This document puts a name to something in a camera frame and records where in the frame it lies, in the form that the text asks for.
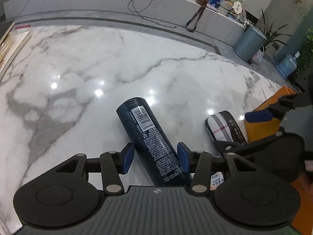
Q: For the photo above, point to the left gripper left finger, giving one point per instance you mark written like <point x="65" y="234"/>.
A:
<point x="113" y="164"/>

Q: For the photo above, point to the stack of books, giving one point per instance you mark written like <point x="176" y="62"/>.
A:
<point x="11" y="44"/>

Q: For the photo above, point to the large water bottle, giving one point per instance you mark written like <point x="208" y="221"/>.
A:
<point x="288" y="65"/>

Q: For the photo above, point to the white peach cream tube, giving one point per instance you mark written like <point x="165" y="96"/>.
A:
<point x="216" y="179"/>

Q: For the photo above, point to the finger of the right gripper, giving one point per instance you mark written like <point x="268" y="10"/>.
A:
<point x="258" y="116"/>

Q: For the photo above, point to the green floor plant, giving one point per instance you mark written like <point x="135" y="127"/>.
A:
<point x="271" y="34"/>

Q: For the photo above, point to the dark blue spray can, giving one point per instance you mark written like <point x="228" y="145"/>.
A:
<point x="152" y="145"/>

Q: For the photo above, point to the grey-blue trash bin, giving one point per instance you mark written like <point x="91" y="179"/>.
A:
<point x="249" y="43"/>

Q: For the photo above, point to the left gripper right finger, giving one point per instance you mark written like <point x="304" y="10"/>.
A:
<point x="197" y="163"/>

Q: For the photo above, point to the plaid glasses case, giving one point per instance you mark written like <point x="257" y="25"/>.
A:
<point x="223" y="127"/>

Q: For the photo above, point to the white round fan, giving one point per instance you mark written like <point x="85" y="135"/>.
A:
<point x="237" y="7"/>

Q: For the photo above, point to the small woven basket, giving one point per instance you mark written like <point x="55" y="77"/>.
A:
<point x="257" y="58"/>

